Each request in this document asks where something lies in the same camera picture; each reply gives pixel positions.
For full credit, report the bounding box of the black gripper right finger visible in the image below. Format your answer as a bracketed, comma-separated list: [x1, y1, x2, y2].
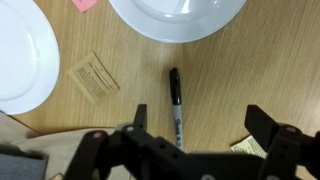
[244, 104, 320, 180]

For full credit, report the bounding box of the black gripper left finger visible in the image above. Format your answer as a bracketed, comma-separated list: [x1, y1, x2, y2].
[63, 103, 208, 180]

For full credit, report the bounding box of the black Sharpie marker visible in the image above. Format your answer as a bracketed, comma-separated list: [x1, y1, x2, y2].
[168, 67, 185, 153]

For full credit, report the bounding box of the yellow-green tea packet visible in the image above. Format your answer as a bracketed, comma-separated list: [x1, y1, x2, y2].
[230, 134, 269, 160]

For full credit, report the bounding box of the brown sugar packet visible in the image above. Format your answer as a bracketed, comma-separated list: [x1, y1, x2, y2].
[66, 51, 121, 104]

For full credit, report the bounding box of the grey sweatshirt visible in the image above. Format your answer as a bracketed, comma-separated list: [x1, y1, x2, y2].
[0, 143, 50, 180]

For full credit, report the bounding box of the white round plate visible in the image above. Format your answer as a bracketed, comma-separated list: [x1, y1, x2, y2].
[0, 0, 61, 116]
[108, 0, 248, 44]

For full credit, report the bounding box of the pink sweetener packet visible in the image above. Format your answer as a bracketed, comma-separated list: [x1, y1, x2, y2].
[71, 0, 100, 14]

